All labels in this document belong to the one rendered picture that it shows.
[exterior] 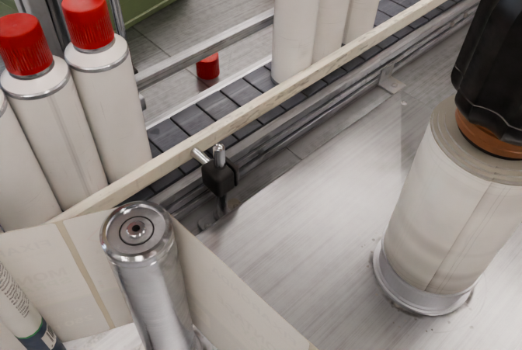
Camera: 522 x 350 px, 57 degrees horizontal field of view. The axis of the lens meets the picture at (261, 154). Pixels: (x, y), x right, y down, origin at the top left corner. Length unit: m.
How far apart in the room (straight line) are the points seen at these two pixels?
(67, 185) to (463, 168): 0.33
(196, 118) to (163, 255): 0.34
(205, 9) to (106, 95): 0.47
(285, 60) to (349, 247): 0.24
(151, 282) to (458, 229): 0.21
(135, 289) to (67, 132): 0.19
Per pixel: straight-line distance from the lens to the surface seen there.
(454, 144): 0.32
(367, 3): 0.67
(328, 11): 0.61
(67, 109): 0.42
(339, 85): 0.64
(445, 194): 0.34
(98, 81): 0.42
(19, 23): 0.39
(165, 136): 0.57
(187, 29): 0.82
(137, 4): 0.84
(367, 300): 0.46
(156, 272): 0.27
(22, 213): 0.46
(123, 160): 0.48
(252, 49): 0.77
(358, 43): 0.66
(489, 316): 0.49
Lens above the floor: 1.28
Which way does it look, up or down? 48 degrees down
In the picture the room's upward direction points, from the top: 2 degrees clockwise
